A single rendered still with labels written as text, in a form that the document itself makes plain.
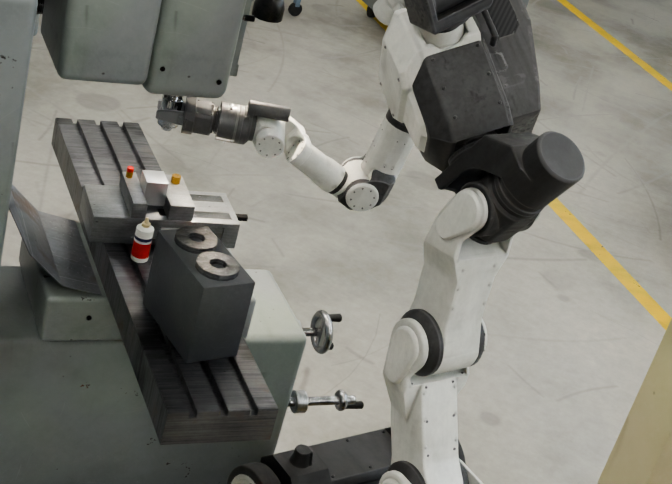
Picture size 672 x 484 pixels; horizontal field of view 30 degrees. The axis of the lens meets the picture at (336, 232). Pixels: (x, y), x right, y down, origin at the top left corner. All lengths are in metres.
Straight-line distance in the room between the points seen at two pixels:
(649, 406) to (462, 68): 1.41
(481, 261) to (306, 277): 2.26
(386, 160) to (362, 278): 2.03
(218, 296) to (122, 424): 0.71
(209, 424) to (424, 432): 0.50
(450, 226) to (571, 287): 2.87
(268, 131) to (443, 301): 0.56
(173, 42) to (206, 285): 0.53
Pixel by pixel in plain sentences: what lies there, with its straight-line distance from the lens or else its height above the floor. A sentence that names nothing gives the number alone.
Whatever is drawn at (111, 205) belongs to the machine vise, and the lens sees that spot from 2.93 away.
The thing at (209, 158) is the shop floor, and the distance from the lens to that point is 5.48.
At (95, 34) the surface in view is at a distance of 2.60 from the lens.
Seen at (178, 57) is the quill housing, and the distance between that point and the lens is 2.69.
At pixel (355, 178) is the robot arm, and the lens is 2.92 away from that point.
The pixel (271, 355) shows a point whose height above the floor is 0.66.
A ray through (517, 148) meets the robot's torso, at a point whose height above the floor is 1.52.
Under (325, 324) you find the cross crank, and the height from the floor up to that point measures 0.66.
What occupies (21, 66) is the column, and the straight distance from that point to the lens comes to 2.49.
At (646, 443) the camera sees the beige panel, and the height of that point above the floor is 1.77.
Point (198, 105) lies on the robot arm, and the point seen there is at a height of 1.26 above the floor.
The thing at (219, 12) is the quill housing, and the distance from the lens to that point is 2.67.
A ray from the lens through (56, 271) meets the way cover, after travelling 2.88.
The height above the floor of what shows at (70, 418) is 0.49.
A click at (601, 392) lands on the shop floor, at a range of 4.73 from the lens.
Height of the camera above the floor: 2.42
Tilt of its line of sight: 28 degrees down
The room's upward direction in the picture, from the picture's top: 16 degrees clockwise
